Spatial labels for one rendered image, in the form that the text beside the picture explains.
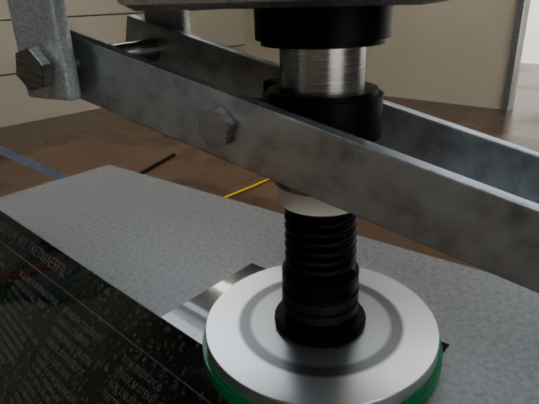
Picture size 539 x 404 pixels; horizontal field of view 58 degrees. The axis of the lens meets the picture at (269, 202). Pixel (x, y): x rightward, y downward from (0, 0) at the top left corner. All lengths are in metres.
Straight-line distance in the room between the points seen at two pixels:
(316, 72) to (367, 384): 0.24
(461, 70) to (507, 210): 5.32
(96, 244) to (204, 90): 0.40
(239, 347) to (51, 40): 0.29
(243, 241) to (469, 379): 0.34
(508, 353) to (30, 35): 0.48
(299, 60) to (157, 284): 0.34
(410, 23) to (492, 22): 0.86
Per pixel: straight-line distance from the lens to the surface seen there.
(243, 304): 0.49
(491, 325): 0.54
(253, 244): 0.66
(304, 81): 0.36
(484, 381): 0.48
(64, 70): 0.42
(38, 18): 0.42
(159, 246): 0.68
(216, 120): 0.35
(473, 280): 0.61
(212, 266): 0.61
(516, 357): 0.51
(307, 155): 0.33
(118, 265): 0.65
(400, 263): 0.62
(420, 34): 5.79
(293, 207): 0.39
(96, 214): 0.81
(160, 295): 0.57
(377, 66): 6.07
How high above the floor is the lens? 1.13
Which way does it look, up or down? 23 degrees down
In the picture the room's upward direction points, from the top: 2 degrees counter-clockwise
